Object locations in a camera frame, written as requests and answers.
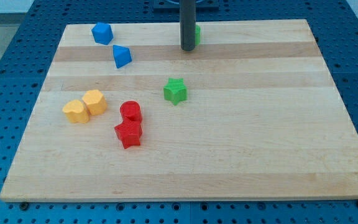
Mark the green block behind rod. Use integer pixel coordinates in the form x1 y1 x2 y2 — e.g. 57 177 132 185
195 24 201 45

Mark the blue cube block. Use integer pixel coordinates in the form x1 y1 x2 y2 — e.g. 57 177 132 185
91 22 114 45

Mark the red cylinder block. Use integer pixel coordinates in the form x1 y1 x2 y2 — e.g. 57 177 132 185
120 101 142 122

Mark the yellow hexagon block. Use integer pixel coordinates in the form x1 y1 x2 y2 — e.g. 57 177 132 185
82 90 108 115

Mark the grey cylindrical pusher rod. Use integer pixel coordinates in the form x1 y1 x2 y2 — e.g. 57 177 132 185
179 0 196 51

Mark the red star block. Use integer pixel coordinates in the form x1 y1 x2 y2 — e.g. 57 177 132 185
114 120 142 149

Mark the blue triangular block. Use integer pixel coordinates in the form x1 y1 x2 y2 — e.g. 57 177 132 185
112 45 132 68

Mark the green star block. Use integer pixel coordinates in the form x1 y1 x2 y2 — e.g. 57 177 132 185
163 78 187 105

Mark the yellow heart block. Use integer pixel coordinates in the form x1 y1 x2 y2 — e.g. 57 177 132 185
62 100 90 123

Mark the wooden board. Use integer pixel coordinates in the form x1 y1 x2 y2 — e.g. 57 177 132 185
0 19 358 202

